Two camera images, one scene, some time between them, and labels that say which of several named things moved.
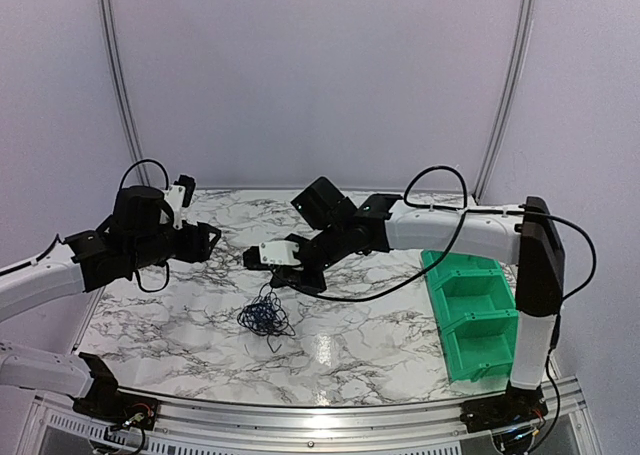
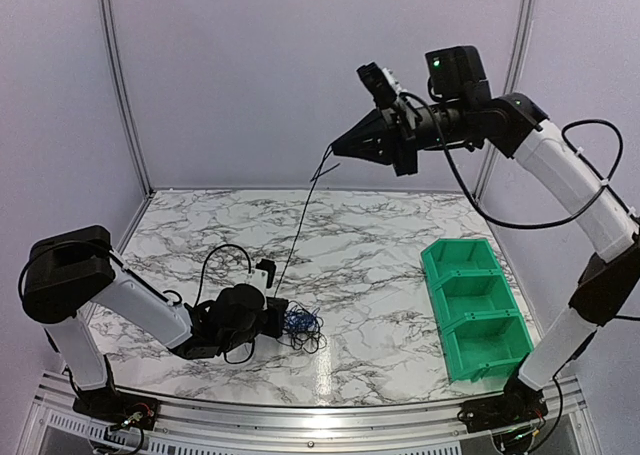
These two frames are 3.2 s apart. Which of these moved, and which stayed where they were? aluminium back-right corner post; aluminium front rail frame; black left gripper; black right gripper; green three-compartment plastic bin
Moved: black right gripper; black left gripper
Stayed: green three-compartment plastic bin; aluminium front rail frame; aluminium back-right corner post
